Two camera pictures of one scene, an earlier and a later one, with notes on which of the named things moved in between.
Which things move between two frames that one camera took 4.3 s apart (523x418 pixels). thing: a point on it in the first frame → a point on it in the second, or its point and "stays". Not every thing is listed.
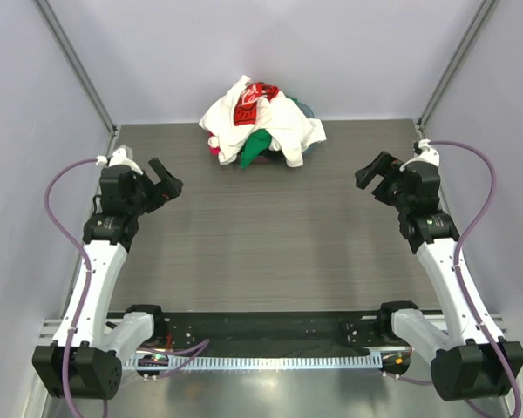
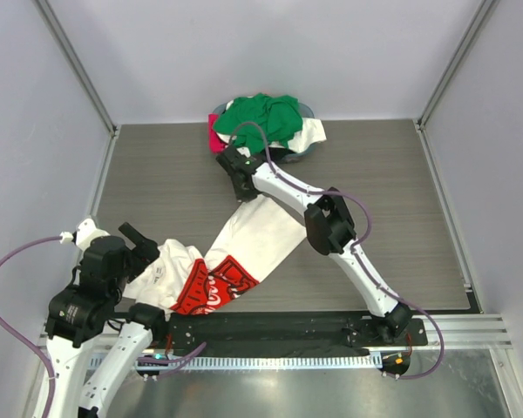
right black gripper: (381, 165) → (246, 196)
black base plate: (259, 332) stays
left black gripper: (172, 186) → (144, 252)
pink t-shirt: (213, 151) stays
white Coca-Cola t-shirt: (243, 108) → (259, 235)
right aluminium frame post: (482, 16) stays
